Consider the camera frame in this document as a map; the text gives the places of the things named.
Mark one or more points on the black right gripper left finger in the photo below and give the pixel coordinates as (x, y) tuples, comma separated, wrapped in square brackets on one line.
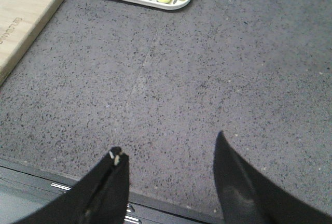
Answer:
[(101, 196)]

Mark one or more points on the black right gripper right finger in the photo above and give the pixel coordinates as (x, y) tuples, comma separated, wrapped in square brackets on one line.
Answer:
[(246, 196)]

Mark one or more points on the wooden cutting board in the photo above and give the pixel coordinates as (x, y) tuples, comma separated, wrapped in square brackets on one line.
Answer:
[(21, 22)]

